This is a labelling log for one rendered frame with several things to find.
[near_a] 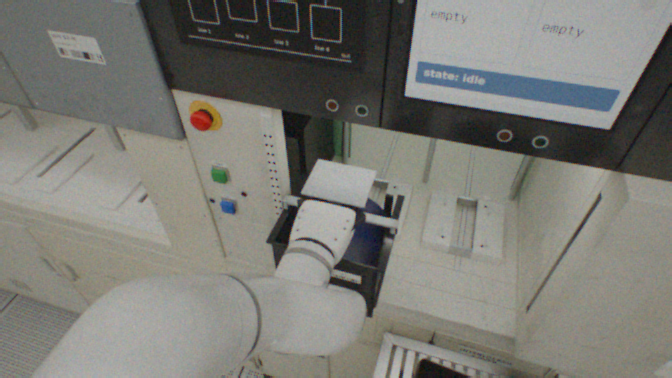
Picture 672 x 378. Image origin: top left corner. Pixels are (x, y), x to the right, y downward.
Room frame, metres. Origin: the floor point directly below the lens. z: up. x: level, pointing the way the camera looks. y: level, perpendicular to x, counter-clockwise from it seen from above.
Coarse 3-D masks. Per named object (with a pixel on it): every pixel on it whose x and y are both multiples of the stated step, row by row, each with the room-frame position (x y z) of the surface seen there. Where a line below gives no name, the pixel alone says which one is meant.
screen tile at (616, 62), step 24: (552, 0) 0.51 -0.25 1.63; (576, 0) 0.50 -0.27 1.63; (600, 0) 0.49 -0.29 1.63; (624, 0) 0.48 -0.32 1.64; (624, 24) 0.48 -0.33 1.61; (648, 24) 0.47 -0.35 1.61; (528, 48) 0.51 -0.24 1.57; (552, 48) 0.50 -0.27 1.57; (576, 48) 0.49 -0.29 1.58; (600, 48) 0.48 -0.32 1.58; (624, 48) 0.48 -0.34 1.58; (576, 72) 0.49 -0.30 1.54; (600, 72) 0.48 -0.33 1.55; (624, 72) 0.47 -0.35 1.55
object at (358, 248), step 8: (360, 232) 0.55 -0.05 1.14; (368, 232) 0.55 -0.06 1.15; (352, 240) 0.56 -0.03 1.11; (360, 240) 0.55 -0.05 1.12; (368, 240) 0.55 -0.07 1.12; (376, 240) 0.54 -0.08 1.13; (352, 248) 0.55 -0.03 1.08; (360, 248) 0.55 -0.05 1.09; (368, 248) 0.54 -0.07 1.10; (376, 248) 0.54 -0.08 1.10; (344, 256) 0.56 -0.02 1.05; (352, 256) 0.55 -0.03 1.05; (360, 256) 0.55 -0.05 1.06; (368, 256) 0.54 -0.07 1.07; (376, 256) 0.54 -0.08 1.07; (368, 264) 0.54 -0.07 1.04
